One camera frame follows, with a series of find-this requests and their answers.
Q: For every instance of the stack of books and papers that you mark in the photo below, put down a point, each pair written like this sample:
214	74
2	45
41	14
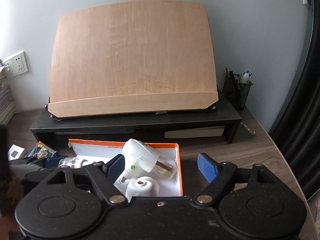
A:
7	103

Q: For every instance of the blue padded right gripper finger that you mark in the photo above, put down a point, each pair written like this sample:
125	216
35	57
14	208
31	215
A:
114	168
208	167

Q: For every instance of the white left wall socket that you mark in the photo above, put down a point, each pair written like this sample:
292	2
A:
7	68

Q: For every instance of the white mosquito repellent heater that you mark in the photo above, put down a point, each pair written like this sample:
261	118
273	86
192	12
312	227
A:
142	187

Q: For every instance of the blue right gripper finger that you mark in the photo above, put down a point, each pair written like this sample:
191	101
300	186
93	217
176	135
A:
53	162

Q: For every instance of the dark curtain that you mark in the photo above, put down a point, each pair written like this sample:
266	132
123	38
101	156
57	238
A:
297	131

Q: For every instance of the clear pen on table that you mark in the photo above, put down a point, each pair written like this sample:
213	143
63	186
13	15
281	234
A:
247	129

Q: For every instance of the white double wall socket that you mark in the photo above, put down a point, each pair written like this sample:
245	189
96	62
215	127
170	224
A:
19	64

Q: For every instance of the black monitor riser shelf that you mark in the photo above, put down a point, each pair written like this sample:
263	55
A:
143	126

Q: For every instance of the white mosquito heater with bottle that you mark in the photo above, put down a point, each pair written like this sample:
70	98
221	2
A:
140	157

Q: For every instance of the person's hand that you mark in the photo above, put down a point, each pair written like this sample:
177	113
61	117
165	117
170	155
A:
8	212

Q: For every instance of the red blue playing card box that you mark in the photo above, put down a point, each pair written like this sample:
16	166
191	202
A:
41	150

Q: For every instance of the white charger packaging box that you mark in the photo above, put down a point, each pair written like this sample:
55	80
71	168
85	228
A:
15	152

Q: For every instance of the black mesh pen holder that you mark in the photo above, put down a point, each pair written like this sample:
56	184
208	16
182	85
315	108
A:
236	88

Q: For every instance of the wooden book stand board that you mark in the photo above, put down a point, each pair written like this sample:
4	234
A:
132	57

